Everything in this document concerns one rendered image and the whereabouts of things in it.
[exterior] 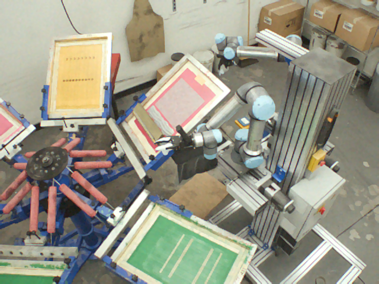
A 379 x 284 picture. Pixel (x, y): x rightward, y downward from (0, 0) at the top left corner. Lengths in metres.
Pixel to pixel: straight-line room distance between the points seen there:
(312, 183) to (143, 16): 2.99
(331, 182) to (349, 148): 2.10
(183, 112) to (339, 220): 2.08
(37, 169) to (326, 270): 2.47
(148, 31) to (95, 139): 1.58
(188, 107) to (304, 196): 1.02
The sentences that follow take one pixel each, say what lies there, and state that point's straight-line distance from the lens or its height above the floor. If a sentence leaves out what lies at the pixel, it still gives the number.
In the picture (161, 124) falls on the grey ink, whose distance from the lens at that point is 2.41.
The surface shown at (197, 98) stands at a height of 1.42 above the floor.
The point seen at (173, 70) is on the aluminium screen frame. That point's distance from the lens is 2.58.
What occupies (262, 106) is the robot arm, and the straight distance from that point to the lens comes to 1.62.
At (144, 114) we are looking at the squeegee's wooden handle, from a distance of 2.42.
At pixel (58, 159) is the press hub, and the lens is 2.29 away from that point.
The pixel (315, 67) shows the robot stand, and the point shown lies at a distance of 1.70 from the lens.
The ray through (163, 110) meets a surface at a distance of 2.47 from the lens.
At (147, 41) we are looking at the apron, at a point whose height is 0.79.
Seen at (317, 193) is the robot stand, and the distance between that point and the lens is 2.15.
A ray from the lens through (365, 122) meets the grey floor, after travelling 4.79.
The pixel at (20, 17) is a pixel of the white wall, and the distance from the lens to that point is 3.91.
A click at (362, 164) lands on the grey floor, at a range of 4.20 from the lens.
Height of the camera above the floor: 2.92
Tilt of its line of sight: 47 degrees down
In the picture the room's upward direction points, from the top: 2 degrees counter-clockwise
